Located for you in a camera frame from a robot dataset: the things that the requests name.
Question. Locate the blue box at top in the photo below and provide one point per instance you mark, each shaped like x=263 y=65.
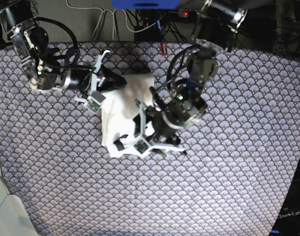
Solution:
x=145 y=4

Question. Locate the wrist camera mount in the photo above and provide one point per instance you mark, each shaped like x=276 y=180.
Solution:
x=95 y=98
x=174 y=115

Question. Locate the patterned fan-print tablecloth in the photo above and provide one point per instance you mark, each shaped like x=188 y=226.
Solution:
x=232 y=181

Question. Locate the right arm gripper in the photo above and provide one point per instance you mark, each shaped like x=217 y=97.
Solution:
x=81 y=80

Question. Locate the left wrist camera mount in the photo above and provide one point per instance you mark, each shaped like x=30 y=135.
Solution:
x=174 y=115

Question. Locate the red table clamp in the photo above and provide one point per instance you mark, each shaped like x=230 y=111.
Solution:
x=163 y=49

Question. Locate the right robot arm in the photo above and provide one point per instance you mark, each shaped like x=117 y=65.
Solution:
x=45 y=68

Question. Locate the black device with logo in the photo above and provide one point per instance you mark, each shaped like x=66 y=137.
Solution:
x=288 y=220

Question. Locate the black power strip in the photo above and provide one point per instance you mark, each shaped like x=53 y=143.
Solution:
x=187 y=14

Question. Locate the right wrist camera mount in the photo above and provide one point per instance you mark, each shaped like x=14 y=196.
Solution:
x=95 y=98

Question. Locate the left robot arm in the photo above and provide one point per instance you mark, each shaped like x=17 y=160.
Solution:
x=177 y=104

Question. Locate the white printed T-shirt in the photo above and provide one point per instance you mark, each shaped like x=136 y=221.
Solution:
x=119 y=109

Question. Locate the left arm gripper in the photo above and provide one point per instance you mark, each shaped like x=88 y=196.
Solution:
x=155 y=128

